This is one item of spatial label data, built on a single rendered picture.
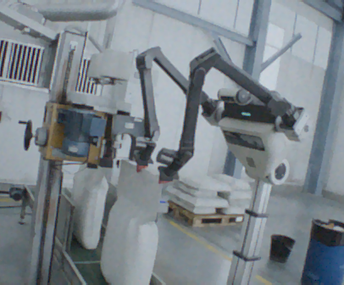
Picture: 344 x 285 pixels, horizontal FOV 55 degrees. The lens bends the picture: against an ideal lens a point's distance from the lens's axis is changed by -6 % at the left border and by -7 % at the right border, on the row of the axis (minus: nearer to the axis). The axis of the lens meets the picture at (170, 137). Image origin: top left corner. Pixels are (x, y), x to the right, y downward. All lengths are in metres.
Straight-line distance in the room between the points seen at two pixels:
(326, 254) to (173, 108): 4.51
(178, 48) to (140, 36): 0.87
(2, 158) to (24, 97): 0.82
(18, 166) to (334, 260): 3.86
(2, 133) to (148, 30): 3.47
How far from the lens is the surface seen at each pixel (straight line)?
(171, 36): 7.03
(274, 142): 1.71
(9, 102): 4.68
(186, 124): 1.44
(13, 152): 4.76
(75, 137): 1.83
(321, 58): 10.51
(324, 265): 3.60
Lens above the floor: 1.37
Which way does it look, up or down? 3 degrees down
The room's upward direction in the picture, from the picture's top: 10 degrees clockwise
